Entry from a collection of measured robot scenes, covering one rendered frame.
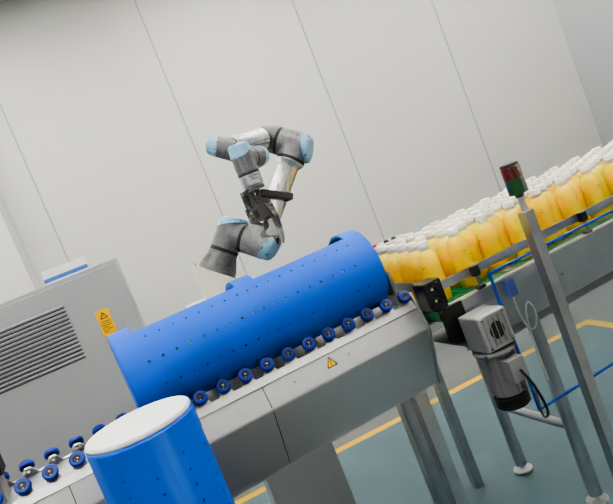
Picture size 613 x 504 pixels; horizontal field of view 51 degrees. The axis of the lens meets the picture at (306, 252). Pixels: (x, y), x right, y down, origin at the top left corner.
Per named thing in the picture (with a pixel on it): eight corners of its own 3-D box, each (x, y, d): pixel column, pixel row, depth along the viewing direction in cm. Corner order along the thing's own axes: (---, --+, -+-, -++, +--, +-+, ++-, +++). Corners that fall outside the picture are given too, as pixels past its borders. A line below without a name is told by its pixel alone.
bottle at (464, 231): (492, 273, 226) (474, 224, 224) (474, 281, 225) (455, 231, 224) (484, 271, 233) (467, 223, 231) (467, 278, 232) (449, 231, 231)
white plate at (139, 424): (170, 426, 148) (172, 430, 148) (200, 384, 175) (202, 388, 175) (64, 463, 151) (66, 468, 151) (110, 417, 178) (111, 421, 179)
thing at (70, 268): (45, 285, 363) (40, 273, 362) (87, 269, 372) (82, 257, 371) (45, 285, 351) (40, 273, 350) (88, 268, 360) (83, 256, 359)
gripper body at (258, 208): (250, 226, 220) (237, 193, 219) (273, 217, 223) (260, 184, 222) (257, 224, 213) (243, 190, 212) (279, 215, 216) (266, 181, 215)
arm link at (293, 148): (242, 255, 263) (286, 132, 269) (275, 265, 259) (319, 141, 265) (233, 249, 251) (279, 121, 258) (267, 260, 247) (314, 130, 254)
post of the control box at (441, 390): (471, 486, 272) (387, 267, 262) (478, 481, 273) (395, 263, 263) (477, 489, 268) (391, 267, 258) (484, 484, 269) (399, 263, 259)
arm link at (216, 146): (262, 119, 269) (206, 129, 225) (286, 125, 266) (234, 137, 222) (257, 146, 273) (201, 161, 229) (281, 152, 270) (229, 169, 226)
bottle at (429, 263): (440, 295, 224) (421, 245, 222) (456, 293, 219) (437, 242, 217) (428, 303, 220) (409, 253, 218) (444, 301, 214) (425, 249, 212)
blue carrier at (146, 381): (139, 414, 209) (104, 333, 207) (363, 304, 238) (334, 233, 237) (149, 430, 182) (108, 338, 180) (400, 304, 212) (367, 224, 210)
